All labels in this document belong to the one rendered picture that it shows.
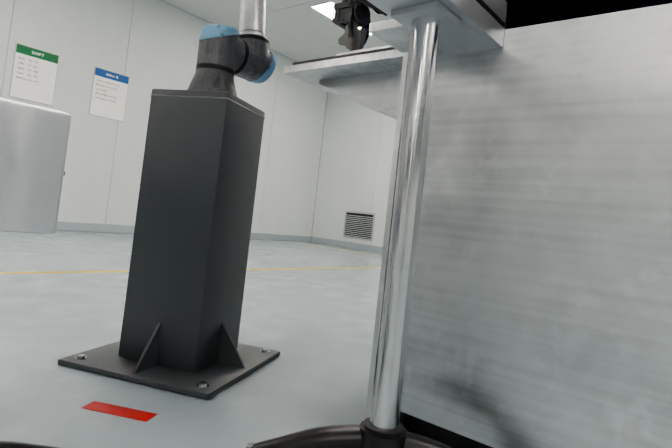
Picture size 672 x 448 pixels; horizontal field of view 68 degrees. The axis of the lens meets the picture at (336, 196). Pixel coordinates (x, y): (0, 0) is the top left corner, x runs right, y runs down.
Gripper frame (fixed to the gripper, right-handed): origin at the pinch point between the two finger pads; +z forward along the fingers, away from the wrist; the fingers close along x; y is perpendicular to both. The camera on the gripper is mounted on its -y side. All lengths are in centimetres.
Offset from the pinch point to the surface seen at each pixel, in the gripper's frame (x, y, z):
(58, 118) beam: 86, -34, 39
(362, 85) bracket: 2.5, -5.4, 10.2
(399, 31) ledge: 23.9, -29.9, 7.3
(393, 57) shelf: 11.0, -20.2, 7.2
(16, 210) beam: 88, -34, 48
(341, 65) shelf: 10.8, -4.4, 7.3
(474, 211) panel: 13, -44, 42
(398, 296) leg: 34, -42, 57
